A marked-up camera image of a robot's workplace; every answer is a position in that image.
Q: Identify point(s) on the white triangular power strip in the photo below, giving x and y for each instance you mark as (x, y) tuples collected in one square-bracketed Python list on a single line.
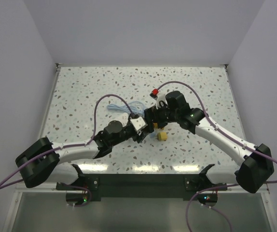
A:
[(123, 118)]

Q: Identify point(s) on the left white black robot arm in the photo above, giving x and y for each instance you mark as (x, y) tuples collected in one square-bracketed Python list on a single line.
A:
[(43, 159)]

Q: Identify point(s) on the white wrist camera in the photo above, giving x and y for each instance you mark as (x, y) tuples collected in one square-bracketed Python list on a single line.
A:
[(138, 123), (159, 97)]

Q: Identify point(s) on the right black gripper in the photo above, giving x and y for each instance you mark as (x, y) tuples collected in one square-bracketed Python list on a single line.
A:
[(153, 113)]

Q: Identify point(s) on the aluminium table frame rail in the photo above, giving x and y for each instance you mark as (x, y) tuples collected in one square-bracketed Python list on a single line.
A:
[(264, 189)]

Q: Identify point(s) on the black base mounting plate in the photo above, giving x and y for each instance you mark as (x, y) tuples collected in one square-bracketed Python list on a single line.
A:
[(180, 186)]

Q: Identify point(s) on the light blue power strip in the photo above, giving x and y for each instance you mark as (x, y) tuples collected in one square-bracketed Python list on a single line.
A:
[(152, 135)]

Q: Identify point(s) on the small yellow plug adapter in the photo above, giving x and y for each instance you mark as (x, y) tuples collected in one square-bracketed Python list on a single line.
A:
[(161, 136)]

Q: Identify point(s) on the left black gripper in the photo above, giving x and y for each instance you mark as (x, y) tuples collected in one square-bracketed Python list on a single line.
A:
[(138, 137)]

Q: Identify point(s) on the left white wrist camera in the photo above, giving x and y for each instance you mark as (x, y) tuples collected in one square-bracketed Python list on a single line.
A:
[(138, 123)]

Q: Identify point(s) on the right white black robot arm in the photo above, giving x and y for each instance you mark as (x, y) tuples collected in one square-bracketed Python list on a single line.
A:
[(255, 166)]

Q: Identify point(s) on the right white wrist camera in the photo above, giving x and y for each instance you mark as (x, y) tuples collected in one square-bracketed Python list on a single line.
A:
[(159, 97)]

